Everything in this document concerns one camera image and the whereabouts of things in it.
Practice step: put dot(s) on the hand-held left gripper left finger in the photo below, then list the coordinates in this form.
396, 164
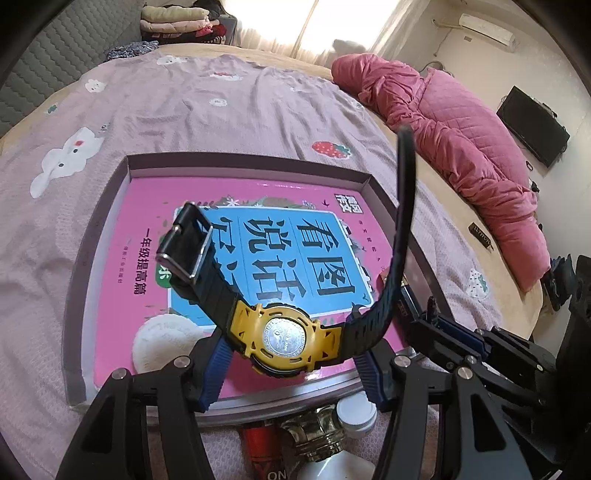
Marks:
214, 374

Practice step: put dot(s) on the dark floral cloth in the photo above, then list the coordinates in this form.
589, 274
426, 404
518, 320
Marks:
131, 50

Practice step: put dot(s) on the tan bed sheet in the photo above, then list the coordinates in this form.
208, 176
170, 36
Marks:
461, 203

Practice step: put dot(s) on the white pill bottle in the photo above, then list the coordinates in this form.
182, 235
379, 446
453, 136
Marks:
355, 415

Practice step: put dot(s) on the yellow and black wristwatch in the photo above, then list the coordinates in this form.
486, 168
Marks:
281, 337

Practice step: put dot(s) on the white earbuds case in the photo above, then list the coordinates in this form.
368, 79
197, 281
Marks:
332, 468

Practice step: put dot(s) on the red tube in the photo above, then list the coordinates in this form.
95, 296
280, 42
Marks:
263, 452

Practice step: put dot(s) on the black and gold rectangular box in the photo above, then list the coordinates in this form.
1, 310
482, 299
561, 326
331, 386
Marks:
406, 300

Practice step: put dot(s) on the white oval pad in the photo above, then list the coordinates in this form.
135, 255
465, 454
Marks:
161, 337

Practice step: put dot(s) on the black television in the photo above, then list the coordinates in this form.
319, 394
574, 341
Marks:
531, 124

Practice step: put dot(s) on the grey cardboard box tray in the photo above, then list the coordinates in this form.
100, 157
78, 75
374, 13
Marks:
106, 230

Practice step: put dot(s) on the grey quilted headboard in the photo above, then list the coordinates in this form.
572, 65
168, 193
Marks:
55, 55

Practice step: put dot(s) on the small black tag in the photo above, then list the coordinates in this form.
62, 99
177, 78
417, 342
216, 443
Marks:
480, 236

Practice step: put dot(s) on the pink quilted duvet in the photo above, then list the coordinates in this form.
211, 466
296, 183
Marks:
438, 129

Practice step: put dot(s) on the stack of folded clothes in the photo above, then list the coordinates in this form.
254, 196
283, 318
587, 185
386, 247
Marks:
180, 23

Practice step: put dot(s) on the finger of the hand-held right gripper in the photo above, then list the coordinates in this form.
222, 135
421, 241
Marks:
434, 332
512, 350

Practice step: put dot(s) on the white curtain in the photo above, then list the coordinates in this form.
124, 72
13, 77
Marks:
277, 27

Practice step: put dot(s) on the pink and blue book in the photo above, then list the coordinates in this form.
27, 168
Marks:
138, 221

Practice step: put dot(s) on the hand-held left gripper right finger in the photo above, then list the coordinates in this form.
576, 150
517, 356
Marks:
369, 374

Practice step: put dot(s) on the white air conditioner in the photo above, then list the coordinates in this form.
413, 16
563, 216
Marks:
487, 30

